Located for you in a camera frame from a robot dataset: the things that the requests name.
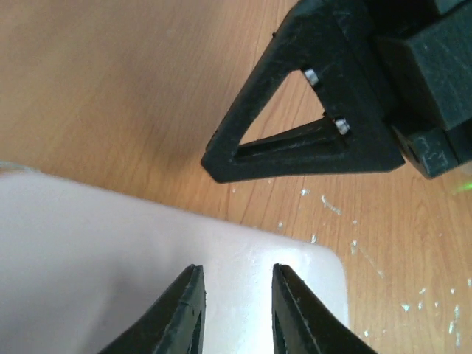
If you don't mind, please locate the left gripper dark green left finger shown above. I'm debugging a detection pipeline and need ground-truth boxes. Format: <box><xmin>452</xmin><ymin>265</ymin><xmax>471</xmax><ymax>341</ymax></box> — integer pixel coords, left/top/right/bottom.
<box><xmin>100</xmin><ymin>264</ymin><xmax>206</xmax><ymax>354</ymax></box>

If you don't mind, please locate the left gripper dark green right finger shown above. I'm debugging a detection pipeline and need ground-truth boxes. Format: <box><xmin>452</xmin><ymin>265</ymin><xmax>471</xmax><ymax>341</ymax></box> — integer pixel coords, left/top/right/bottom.
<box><xmin>272</xmin><ymin>263</ymin><xmax>375</xmax><ymax>354</ymax></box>

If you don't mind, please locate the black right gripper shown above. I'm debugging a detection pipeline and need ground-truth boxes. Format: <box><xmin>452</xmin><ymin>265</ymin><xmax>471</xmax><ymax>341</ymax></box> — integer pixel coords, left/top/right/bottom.
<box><xmin>201</xmin><ymin>1</ymin><xmax>471</xmax><ymax>183</ymax></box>

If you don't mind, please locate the pink glasses case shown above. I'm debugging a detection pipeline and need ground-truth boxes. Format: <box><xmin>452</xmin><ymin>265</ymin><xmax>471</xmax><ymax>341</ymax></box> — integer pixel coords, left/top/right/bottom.
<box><xmin>1</xmin><ymin>172</ymin><xmax>349</xmax><ymax>353</ymax></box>

